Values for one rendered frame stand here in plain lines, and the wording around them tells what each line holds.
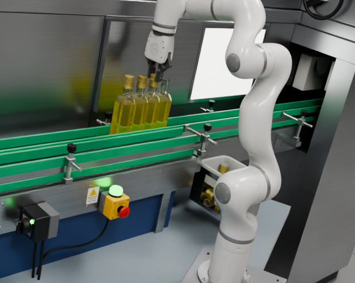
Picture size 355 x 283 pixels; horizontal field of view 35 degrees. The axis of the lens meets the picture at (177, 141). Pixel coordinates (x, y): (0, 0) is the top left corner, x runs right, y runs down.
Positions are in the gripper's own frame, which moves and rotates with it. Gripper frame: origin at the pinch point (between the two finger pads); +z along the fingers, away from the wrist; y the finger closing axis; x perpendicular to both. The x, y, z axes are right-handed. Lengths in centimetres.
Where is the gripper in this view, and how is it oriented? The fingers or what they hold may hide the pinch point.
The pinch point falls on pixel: (155, 74)
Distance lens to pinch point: 204.7
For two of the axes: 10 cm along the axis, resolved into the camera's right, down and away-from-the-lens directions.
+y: 6.8, 3.9, -6.2
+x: 7.1, -1.2, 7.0
